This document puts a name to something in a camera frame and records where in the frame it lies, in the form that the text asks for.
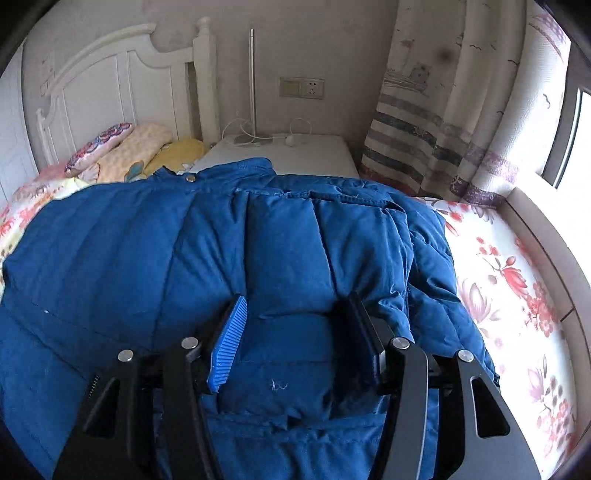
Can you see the blue puffer jacket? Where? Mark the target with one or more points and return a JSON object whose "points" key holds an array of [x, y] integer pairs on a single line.
{"points": [[138, 254]]}

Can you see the silver pole lamp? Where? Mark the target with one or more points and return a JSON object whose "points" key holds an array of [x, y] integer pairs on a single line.
{"points": [[252, 83]]}

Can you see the window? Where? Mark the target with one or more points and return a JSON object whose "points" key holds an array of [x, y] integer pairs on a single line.
{"points": [[575, 134]]}

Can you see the wall socket panel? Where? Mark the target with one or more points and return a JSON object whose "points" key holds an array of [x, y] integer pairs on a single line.
{"points": [[302, 87]]}

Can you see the white wooden headboard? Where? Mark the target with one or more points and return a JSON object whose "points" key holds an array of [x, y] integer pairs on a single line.
{"points": [[115, 78]]}

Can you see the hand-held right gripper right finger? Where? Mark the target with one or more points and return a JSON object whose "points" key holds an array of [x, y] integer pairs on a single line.
{"points": [[369, 344]]}

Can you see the yellow pillow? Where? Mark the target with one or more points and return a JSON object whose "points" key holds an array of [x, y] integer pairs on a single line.
{"points": [[178, 152]]}

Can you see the striped printed curtain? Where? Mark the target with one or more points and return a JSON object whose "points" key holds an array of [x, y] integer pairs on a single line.
{"points": [[443, 115]]}

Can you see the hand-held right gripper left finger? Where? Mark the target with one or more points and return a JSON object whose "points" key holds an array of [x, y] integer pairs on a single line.
{"points": [[228, 341]]}

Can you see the peach textured pillow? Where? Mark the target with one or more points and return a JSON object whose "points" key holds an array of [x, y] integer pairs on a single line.
{"points": [[134, 150]]}

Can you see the white nightstand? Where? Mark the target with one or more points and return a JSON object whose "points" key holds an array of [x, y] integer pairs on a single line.
{"points": [[314, 154]]}

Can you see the floral bedsheet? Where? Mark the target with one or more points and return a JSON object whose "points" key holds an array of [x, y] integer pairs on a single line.
{"points": [[508, 300]]}

